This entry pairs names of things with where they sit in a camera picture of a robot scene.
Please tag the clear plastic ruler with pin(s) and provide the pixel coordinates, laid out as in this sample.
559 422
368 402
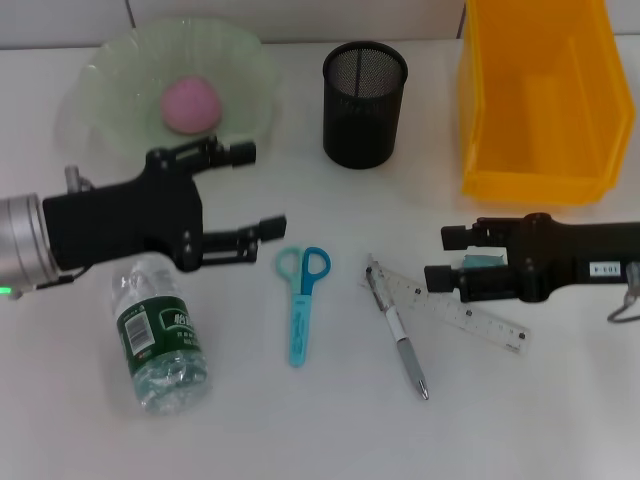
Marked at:
475 320

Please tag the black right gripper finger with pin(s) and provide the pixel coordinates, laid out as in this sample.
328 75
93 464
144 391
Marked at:
455 237
437 279

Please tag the green glass fruit plate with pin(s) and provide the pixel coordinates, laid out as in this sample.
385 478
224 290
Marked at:
125 65

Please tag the black mesh pen holder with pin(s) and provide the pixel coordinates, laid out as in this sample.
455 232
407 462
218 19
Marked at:
360 135

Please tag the teal and blue scissors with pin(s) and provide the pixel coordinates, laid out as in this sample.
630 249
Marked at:
300 330

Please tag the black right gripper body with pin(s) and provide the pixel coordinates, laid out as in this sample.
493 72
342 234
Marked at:
565 255

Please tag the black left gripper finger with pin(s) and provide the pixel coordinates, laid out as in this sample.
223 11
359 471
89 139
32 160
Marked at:
272 227
242 153

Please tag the clear water bottle green label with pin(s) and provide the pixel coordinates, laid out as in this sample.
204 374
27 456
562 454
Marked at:
160 325

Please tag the pink peach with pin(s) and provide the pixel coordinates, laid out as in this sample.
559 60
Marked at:
190 105

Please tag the grey and white pen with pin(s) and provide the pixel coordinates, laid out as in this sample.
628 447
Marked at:
400 332

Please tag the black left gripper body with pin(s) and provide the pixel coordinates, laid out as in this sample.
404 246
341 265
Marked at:
125 220

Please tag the yellow plastic bin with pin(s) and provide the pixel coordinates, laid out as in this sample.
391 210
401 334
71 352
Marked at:
525 125

